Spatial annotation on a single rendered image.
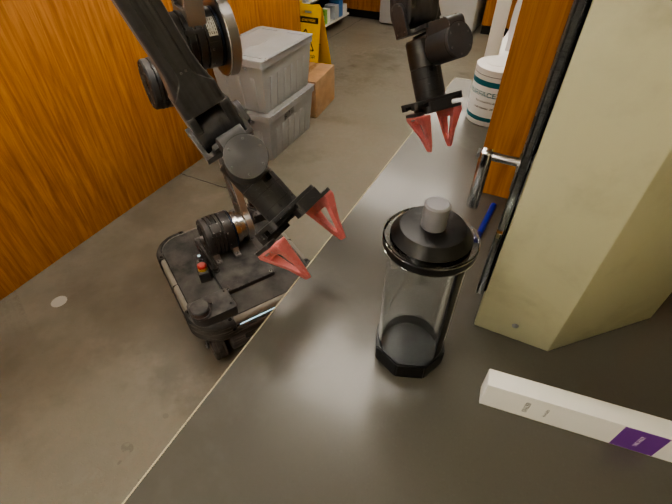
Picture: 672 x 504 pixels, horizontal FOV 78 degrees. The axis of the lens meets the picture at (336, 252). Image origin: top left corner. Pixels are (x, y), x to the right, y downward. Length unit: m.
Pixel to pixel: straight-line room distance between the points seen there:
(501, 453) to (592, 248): 0.27
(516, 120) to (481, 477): 0.62
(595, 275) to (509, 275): 0.10
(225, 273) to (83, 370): 0.68
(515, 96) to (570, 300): 0.42
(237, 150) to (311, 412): 0.35
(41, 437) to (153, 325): 0.54
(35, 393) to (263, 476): 1.54
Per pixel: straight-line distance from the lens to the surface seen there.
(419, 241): 0.45
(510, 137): 0.92
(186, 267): 1.84
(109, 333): 2.06
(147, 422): 1.76
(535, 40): 0.86
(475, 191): 0.60
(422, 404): 0.61
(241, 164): 0.55
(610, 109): 0.49
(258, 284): 1.70
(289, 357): 0.64
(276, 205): 0.61
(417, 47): 0.85
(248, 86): 2.74
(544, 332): 0.68
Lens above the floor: 1.47
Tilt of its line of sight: 43 degrees down
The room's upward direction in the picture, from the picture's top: straight up
